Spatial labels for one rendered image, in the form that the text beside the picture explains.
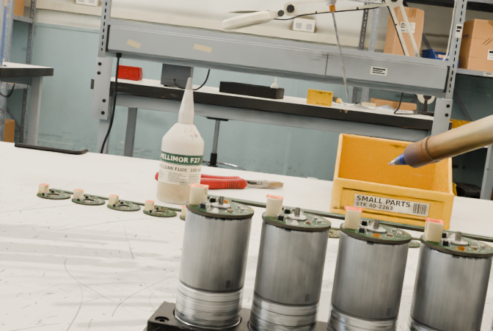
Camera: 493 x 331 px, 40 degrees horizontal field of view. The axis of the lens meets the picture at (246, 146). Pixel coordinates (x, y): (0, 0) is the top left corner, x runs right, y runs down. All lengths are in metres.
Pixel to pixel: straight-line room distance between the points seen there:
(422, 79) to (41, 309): 2.39
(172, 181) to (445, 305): 0.33
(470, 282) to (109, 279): 0.18
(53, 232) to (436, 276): 0.26
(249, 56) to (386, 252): 2.34
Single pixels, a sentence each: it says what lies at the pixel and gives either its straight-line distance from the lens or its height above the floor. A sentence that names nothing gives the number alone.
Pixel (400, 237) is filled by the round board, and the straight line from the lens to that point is 0.24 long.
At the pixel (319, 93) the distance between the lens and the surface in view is 2.66.
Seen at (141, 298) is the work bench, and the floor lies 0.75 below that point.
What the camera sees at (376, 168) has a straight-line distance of 0.68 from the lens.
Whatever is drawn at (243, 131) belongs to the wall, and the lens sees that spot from 4.70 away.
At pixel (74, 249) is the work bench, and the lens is 0.40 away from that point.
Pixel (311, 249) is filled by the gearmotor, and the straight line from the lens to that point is 0.23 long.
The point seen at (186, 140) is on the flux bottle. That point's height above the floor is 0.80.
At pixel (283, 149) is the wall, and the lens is 4.72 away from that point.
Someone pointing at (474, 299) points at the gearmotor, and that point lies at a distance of 0.24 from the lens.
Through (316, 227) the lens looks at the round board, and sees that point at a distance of 0.23.
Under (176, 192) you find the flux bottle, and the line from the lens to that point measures 0.53.
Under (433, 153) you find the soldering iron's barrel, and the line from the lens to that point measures 0.22.
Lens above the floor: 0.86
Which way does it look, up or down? 7 degrees down
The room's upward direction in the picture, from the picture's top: 7 degrees clockwise
